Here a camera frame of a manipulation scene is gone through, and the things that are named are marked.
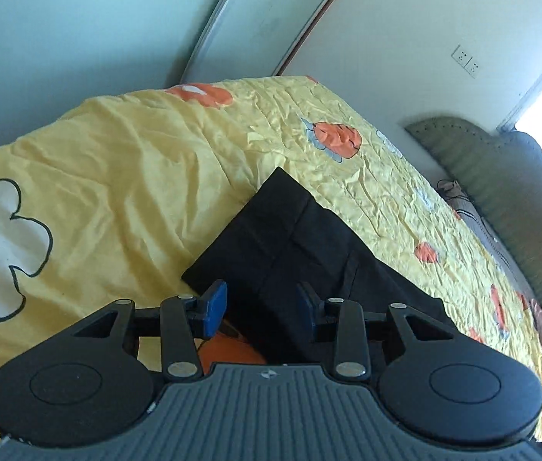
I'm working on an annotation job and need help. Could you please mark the yellow printed blanket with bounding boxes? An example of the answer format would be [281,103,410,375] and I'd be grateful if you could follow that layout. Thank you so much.
[0,75,542,448]

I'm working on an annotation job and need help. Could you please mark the printed pillow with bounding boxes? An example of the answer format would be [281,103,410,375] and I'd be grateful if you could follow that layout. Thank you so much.
[436,179,497,236]

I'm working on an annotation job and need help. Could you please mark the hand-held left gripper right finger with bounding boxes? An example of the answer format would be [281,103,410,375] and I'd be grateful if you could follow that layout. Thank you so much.
[297,282,456,381]

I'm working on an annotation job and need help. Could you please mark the black pants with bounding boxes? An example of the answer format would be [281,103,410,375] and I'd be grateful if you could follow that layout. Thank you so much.
[181,166,457,366]

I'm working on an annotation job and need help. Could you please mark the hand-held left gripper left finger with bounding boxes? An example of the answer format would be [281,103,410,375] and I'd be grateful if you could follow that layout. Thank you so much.
[67,279,229,381]

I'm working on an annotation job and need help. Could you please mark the pale green wardrobe sliding door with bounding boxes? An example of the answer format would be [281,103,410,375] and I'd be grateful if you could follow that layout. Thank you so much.
[0,0,248,154]
[179,0,364,83]

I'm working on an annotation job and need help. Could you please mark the green padded headboard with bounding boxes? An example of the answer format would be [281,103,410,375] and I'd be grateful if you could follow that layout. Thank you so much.
[404,116,542,333]

